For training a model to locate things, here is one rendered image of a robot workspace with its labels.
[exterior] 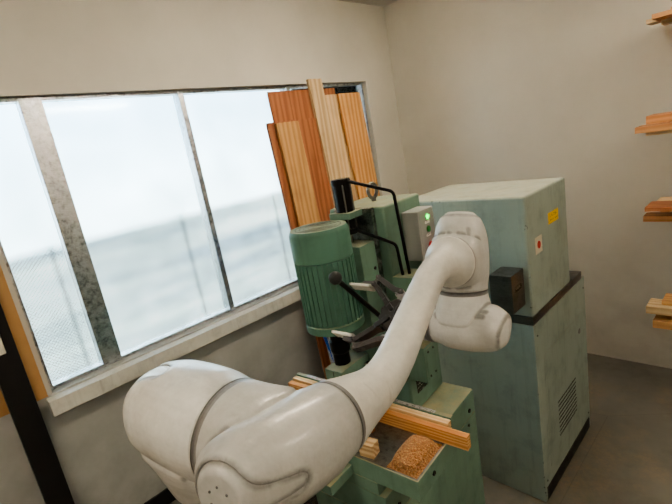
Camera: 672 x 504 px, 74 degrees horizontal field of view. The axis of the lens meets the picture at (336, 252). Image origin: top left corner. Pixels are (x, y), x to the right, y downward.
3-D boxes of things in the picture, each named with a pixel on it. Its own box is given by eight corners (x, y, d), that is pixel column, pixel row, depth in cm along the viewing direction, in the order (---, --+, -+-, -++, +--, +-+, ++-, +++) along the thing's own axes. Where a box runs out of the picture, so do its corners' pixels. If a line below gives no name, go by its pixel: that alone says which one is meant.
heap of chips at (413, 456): (386, 467, 115) (384, 454, 114) (413, 435, 125) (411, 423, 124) (416, 479, 109) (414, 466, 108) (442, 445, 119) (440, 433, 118)
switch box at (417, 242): (407, 261, 144) (400, 212, 140) (422, 252, 151) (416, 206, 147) (424, 261, 140) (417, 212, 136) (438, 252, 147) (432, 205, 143)
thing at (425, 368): (403, 378, 143) (398, 344, 141) (414, 367, 149) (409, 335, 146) (429, 384, 137) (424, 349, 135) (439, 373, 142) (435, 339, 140)
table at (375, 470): (239, 450, 141) (235, 433, 140) (304, 399, 163) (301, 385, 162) (402, 532, 102) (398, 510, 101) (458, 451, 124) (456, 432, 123)
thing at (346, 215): (332, 236, 138) (322, 182, 134) (348, 229, 144) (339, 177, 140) (352, 236, 133) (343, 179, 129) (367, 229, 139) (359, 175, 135)
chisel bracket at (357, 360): (329, 393, 138) (324, 368, 136) (355, 371, 148) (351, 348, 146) (347, 398, 133) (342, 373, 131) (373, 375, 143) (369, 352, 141)
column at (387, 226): (361, 400, 164) (327, 209, 147) (393, 371, 180) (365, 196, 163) (414, 415, 149) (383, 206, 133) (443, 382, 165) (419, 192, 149)
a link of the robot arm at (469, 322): (449, 338, 103) (447, 282, 101) (518, 349, 93) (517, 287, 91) (427, 351, 95) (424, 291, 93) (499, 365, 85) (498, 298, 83)
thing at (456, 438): (290, 392, 158) (287, 382, 157) (293, 390, 160) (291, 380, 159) (468, 451, 115) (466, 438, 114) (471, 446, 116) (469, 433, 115)
